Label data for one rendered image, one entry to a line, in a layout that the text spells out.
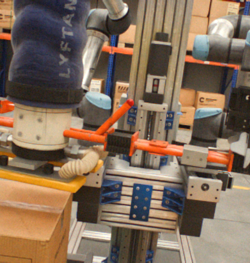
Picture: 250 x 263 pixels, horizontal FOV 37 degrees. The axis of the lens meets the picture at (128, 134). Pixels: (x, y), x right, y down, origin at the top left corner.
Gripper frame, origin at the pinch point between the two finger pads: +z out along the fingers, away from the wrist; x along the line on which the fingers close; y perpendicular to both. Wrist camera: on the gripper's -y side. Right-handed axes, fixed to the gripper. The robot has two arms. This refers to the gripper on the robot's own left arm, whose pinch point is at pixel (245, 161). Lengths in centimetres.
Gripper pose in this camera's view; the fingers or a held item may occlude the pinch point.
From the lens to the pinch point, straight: 109.8
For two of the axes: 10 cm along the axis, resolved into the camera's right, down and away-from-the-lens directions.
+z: -1.3, 9.7, 2.0
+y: -9.7, -1.6, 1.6
